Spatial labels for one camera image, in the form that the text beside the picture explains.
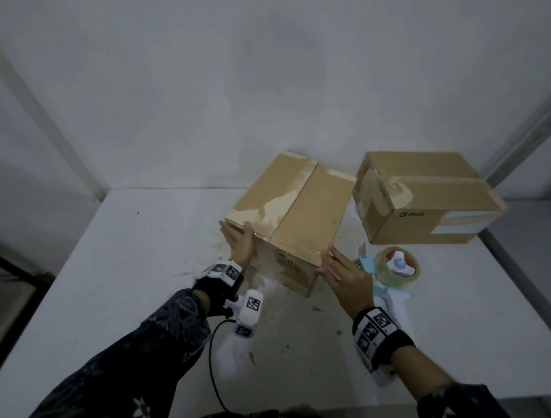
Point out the person's left hand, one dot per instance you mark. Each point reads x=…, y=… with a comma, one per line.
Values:
x=241, y=245

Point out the person's right hand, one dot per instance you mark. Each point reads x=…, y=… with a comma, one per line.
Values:
x=351, y=284

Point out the clear tape roll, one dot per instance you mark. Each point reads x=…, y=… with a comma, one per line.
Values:
x=383, y=275

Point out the blue white tape dispenser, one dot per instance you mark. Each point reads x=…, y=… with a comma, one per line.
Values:
x=398, y=308

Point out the brown cardboard box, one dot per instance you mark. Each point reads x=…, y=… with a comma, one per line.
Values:
x=430, y=198
x=310, y=206

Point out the person's right forearm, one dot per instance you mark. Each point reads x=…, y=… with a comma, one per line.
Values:
x=439, y=383

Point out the person's left forearm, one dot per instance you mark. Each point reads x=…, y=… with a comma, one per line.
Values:
x=129, y=370

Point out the person's leg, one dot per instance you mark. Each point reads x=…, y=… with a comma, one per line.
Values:
x=303, y=411

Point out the black case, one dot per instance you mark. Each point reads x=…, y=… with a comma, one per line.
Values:
x=249, y=414

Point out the grey metal shelf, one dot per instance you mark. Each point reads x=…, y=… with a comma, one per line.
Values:
x=516, y=258

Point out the black shelf with wooden boards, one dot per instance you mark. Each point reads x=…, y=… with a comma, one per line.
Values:
x=21, y=297

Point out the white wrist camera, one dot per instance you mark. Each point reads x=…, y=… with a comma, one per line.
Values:
x=249, y=312
x=383, y=378

